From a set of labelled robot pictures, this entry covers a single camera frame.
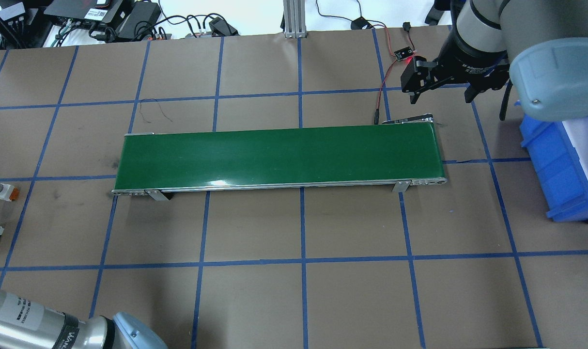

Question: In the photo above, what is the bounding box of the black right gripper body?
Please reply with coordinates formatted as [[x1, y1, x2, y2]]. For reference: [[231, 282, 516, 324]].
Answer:
[[435, 29, 510, 93]]

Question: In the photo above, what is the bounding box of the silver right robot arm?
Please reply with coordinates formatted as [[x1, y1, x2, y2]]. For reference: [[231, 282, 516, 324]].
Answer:
[[401, 0, 588, 122]]

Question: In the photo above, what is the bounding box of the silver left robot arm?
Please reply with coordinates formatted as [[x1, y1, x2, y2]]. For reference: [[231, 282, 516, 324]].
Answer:
[[0, 289, 168, 349]]

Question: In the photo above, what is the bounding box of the small red-lit circuit board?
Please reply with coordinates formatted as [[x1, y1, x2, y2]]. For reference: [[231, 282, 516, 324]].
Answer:
[[394, 47, 415, 62]]

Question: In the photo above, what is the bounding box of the green conveyor belt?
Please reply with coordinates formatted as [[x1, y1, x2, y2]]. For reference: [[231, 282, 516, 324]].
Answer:
[[111, 117, 448, 201]]

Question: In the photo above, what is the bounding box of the small black controller box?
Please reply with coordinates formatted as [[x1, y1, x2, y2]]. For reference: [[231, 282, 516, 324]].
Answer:
[[350, 17, 373, 30]]

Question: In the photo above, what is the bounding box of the blue plastic bin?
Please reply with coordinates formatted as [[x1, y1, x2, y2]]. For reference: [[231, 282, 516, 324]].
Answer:
[[519, 115, 588, 222]]

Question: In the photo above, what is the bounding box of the black power adapter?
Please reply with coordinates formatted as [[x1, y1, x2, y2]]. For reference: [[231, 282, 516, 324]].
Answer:
[[114, 1, 162, 42]]

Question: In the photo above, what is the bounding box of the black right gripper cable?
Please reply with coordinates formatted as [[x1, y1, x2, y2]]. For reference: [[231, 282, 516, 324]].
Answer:
[[499, 80, 513, 122]]

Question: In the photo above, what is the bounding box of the aluminium frame post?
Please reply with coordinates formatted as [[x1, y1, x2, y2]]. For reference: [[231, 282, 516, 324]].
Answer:
[[283, 0, 308, 38]]

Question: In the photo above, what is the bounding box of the green push button switch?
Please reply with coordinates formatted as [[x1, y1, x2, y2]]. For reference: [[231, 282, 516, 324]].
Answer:
[[0, 183, 20, 202]]

